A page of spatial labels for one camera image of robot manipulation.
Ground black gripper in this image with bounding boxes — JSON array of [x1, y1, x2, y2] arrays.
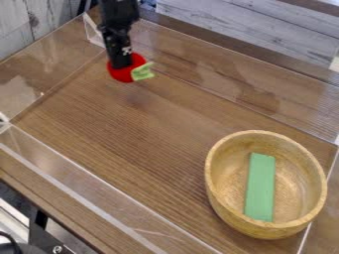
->
[[98, 0, 141, 69]]

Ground red plush strawberry toy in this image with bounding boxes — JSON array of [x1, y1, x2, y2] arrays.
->
[[107, 53, 155, 83]]

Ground oval wooden bowl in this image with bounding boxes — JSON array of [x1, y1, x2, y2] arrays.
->
[[205, 130, 328, 240]]

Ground green rectangular block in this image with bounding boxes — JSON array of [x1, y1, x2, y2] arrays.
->
[[245, 153, 275, 222]]

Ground clear acrylic corner bracket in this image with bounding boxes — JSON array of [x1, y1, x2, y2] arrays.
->
[[83, 14, 105, 48]]

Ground clear acrylic tray wall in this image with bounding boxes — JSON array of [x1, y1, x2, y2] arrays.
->
[[0, 16, 339, 254]]

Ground black table leg bracket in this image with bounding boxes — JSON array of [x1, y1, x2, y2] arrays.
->
[[29, 209, 77, 254]]

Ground black cable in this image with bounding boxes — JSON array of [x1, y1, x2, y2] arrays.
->
[[0, 230, 25, 254]]

